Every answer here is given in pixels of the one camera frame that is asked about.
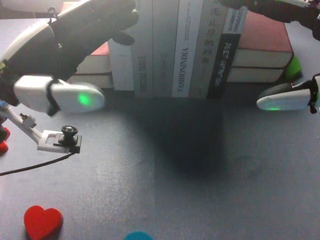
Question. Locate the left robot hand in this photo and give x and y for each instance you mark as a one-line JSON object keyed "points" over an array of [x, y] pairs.
{"points": [[75, 37]]}

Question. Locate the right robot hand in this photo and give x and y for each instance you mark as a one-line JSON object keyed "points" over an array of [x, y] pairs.
{"points": [[282, 100]]}

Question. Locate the white Fashion India book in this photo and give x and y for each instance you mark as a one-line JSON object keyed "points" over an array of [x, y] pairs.
{"points": [[186, 50]]}

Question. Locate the green block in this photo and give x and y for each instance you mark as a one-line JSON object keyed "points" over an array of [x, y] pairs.
{"points": [[293, 67]]}

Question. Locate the red hardcover book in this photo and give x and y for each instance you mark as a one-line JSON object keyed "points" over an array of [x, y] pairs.
{"points": [[255, 75], [100, 62], [265, 35]]}

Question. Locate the white plain-spine book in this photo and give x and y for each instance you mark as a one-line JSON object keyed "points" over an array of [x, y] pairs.
{"points": [[121, 70]]}

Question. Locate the black-spined picture-cover book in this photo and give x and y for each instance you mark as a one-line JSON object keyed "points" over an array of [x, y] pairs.
{"points": [[225, 62]]}

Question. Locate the grey book dark spine lettering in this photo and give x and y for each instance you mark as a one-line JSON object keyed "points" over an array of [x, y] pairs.
{"points": [[143, 62]]}

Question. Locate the grey plain-spine book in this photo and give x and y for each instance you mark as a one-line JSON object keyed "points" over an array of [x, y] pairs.
{"points": [[163, 50]]}

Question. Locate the orange hexagonal block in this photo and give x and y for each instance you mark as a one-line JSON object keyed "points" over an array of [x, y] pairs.
{"points": [[3, 146]]}

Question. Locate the red heart block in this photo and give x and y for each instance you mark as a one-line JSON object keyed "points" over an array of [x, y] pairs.
{"points": [[42, 220]]}

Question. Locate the blue block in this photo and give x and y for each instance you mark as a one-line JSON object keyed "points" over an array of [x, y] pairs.
{"points": [[137, 236]]}

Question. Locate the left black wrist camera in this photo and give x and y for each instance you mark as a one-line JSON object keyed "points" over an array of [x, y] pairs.
{"points": [[68, 130]]}

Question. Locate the left white camera bracket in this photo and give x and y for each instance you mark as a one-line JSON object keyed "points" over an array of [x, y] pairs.
{"points": [[47, 147]]}

